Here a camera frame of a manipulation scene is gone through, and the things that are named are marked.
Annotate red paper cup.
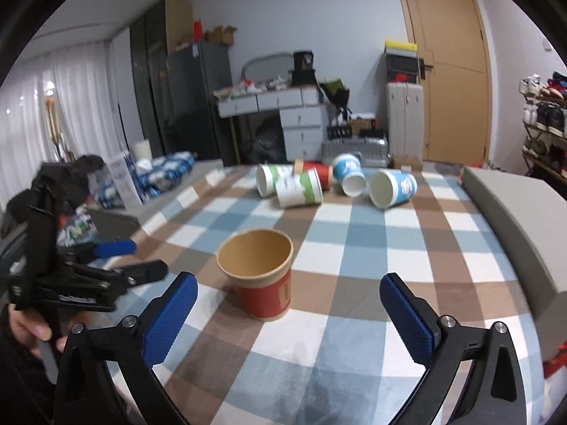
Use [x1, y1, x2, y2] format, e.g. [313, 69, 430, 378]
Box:
[216, 228, 294, 321]

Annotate green white cup rear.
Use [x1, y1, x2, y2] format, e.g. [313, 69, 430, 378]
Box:
[256, 164, 293, 199]

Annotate green white cup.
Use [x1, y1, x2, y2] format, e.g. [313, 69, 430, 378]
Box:
[256, 164, 293, 199]
[276, 169, 323, 209]

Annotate green white cup front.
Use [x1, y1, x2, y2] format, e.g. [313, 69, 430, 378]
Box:
[276, 169, 323, 209]

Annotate red cup in back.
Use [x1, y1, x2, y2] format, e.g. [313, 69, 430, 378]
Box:
[293, 159, 333, 191]

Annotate blue cup right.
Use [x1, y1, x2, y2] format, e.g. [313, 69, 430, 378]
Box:
[369, 170, 418, 210]

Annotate blue cup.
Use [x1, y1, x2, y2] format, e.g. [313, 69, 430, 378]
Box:
[369, 170, 418, 210]
[332, 154, 366, 198]

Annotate blue cup left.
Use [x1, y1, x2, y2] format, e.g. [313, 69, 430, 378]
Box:
[332, 154, 366, 198]

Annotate white upright suitcase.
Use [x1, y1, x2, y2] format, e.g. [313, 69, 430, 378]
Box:
[386, 83, 425, 159]

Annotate person's left hand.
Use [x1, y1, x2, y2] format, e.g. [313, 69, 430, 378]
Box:
[8, 304, 53, 359]

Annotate white blue carton box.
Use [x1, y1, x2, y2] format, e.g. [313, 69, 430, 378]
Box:
[107, 152, 145, 209]

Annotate blue plaid blanket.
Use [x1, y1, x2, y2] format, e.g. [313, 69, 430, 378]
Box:
[93, 152, 195, 209]

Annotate white curtain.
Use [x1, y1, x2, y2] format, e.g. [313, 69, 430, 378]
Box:
[0, 41, 127, 205]

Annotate grey cushion block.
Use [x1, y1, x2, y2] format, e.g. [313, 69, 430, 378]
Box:
[462, 167, 566, 361]

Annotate dark grey refrigerator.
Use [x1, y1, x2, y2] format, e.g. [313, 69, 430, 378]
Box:
[167, 40, 237, 166]

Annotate white drawer desk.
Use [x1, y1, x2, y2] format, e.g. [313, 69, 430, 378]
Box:
[217, 86, 332, 161]

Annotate black glass cabinet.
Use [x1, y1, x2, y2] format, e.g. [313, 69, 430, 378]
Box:
[130, 0, 193, 157]

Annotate cardboard box on fridge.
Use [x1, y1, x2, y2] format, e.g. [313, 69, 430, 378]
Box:
[204, 26, 237, 46]

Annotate black hat box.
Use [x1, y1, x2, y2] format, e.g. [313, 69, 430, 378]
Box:
[291, 51, 317, 87]

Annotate silver lying suitcase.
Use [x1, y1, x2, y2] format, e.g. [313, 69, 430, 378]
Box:
[321, 137, 391, 168]

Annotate shoe rack with shoes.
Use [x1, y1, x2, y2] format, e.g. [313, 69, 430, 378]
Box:
[518, 71, 566, 180]

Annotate stacked shoe boxes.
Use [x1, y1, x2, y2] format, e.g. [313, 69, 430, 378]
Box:
[384, 39, 419, 84]

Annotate wooden door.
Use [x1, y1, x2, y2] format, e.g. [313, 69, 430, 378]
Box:
[401, 0, 492, 165]

